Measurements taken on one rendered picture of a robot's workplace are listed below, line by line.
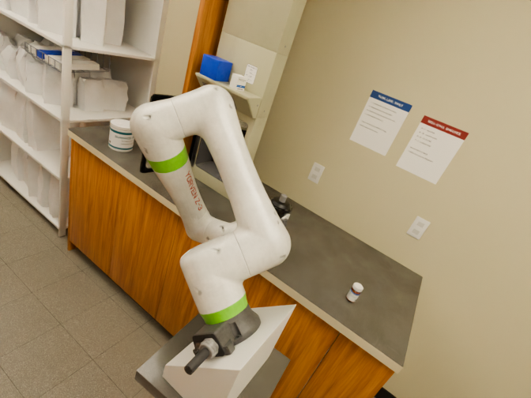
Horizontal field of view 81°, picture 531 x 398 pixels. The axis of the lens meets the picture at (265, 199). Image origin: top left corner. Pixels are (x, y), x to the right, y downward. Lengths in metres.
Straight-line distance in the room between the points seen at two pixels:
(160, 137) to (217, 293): 0.42
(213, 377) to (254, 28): 1.34
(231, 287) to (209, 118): 0.44
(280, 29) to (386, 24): 0.55
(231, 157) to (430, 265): 1.37
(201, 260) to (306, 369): 0.92
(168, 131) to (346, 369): 1.13
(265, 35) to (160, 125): 0.82
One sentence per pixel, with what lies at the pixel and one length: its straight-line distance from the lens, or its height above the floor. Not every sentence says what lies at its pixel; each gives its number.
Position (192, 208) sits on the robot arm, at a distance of 1.05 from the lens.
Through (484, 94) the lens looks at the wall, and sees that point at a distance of 1.73.
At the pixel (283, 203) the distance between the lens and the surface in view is 1.34.
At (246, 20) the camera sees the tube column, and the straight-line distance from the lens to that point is 1.61.
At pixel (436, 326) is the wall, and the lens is 2.10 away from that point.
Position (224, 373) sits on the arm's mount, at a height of 1.13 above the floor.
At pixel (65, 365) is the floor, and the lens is 2.11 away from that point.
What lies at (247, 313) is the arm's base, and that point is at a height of 1.16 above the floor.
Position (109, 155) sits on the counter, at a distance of 1.92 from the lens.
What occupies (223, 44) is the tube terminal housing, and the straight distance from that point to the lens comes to 1.67.
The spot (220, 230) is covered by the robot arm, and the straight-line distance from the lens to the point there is 1.07.
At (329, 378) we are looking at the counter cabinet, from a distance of 1.54.
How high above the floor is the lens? 1.78
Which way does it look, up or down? 27 degrees down
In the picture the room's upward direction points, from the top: 21 degrees clockwise
